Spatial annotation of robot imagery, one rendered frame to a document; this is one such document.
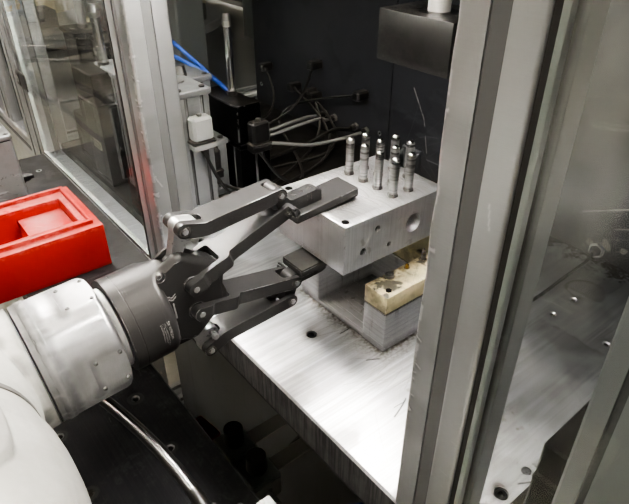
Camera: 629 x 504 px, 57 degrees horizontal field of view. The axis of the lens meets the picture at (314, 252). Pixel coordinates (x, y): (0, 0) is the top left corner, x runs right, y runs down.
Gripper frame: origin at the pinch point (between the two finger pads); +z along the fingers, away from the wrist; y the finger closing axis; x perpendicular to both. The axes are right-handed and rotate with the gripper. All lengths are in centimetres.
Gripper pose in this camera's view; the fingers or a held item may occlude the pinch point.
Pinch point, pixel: (322, 225)
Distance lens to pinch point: 53.1
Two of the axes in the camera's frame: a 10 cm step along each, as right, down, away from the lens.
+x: -6.2, -4.3, 6.6
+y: -0.6, -8.1, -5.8
